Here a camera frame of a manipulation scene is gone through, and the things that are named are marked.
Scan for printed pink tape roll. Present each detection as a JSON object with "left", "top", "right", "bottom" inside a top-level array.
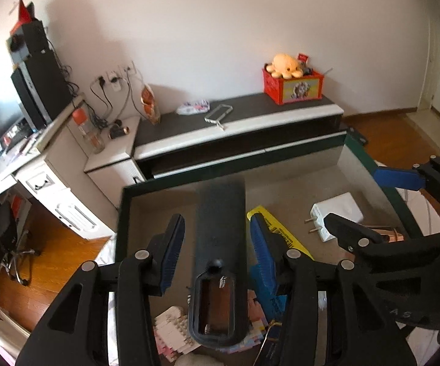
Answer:
[{"left": 235, "top": 289, "right": 269, "bottom": 353}]

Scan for black computer tower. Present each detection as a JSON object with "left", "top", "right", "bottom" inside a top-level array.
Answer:
[{"left": 10, "top": 51, "right": 74, "bottom": 131}]

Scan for snack bag on cabinet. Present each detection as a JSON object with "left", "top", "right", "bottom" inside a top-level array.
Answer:
[{"left": 140, "top": 83, "right": 163, "bottom": 125}]

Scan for white charger plug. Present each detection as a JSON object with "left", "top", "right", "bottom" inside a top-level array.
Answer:
[{"left": 304, "top": 192, "right": 366, "bottom": 243}]

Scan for black hair dryer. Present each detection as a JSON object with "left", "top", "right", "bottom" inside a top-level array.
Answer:
[{"left": 108, "top": 120, "right": 131, "bottom": 141}]

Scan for black remote control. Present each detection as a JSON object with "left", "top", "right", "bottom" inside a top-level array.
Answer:
[{"left": 187, "top": 177, "right": 251, "bottom": 348}]

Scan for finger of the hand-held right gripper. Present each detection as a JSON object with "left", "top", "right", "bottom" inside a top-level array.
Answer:
[
  {"left": 324, "top": 213, "right": 440, "bottom": 276},
  {"left": 372, "top": 156, "right": 440, "bottom": 199}
]

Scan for orange plush octopus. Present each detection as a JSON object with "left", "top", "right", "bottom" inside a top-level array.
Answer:
[{"left": 265, "top": 53, "right": 305, "bottom": 81}]

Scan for pink cylinder jar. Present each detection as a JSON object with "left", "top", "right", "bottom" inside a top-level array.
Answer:
[{"left": 363, "top": 226, "right": 410, "bottom": 244}]

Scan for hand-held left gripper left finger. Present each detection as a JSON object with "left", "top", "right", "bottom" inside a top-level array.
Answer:
[{"left": 15, "top": 213, "right": 186, "bottom": 366}]

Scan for blue highlighter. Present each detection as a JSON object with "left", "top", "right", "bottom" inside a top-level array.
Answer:
[{"left": 248, "top": 263, "right": 293, "bottom": 323}]

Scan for white printed packet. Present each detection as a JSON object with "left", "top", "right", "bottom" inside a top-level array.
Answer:
[{"left": 176, "top": 99, "right": 211, "bottom": 117}]

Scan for black white low cabinet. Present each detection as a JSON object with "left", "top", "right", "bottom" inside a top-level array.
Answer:
[{"left": 133, "top": 92, "right": 347, "bottom": 181}]

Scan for pink box with dark rim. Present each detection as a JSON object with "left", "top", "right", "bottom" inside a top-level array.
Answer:
[{"left": 115, "top": 133, "right": 424, "bottom": 366}]

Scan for white desk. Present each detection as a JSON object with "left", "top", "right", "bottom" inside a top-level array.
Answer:
[{"left": 0, "top": 97, "right": 116, "bottom": 241}]

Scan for navy gold lipstick tube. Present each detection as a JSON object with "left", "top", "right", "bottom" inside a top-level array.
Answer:
[{"left": 254, "top": 319, "right": 284, "bottom": 366}]

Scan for clear phone case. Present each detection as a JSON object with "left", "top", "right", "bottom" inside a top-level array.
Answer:
[{"left": 204, "top": 103, "right": 233, "bottom": 131}]

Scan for bottle with orange cap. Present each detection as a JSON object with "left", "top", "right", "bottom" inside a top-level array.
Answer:
[{"left": 71, "top": 107, "right": 105, "bottom": 155}]

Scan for white nightstand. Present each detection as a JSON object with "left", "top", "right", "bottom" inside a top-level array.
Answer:
[{"left": 84, "top": 116, "right": 147, "bottom": 214}]

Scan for red printed box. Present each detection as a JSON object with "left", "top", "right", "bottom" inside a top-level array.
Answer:
[{"left": 262, "top": 69, "right": 326, "bottom": 106}]

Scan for yellow highlighter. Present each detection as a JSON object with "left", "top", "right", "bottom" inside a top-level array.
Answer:
[{"left": 246, "top": 205, "right": 315, "bottom": 262}]

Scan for black computer monitor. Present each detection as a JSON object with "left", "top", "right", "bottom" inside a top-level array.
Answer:
[{"left": 0, "top": 94, "right": 26, "bottom": 140}]

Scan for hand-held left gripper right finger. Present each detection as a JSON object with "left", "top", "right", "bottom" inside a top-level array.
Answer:
[{"left": 249, "top": 213, "right": 420, "bottom": 366}]

